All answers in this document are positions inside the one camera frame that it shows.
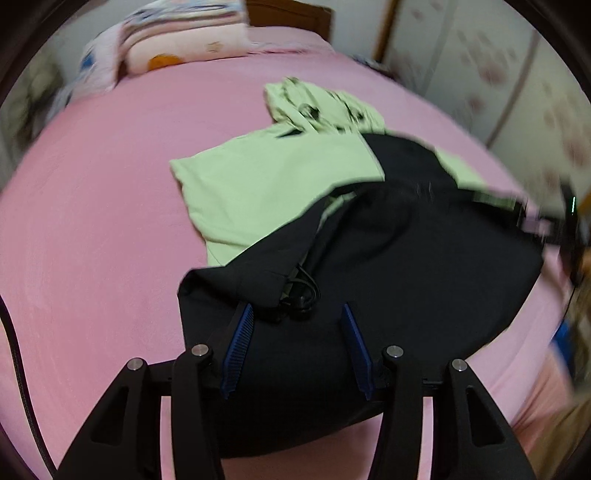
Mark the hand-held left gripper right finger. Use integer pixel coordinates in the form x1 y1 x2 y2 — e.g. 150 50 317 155
341 303 539 480

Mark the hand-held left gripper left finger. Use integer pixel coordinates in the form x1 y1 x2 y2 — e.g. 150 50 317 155
54 302 256 480

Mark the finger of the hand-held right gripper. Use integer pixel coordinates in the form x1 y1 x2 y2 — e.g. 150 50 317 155
508 196 561 243

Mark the green and black hooded jacket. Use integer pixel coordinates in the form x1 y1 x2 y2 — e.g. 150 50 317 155
168 76 546 460

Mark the pile of clothes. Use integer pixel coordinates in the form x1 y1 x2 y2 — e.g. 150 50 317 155
531 318 591 467

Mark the pink bed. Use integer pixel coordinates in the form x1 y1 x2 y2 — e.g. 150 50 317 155
0 25 578 480

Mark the pink pillow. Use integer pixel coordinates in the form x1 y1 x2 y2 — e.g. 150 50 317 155
249 27 331 51

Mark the wooden headboard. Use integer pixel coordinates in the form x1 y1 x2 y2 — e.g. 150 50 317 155
245 0 334 42

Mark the white cushion with blue print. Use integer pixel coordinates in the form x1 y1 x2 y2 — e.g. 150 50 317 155
78 23 127 93

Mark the beige puffer jacket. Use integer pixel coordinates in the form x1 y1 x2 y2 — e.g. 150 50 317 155
4 60 61 153

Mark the floral folded quilt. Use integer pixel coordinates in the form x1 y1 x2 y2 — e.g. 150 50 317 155
117 0 247 35

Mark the black cable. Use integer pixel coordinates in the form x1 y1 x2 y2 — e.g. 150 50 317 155
0 295 47 467

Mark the wooden door frame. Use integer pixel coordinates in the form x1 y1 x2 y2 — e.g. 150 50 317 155
372 0 402 63

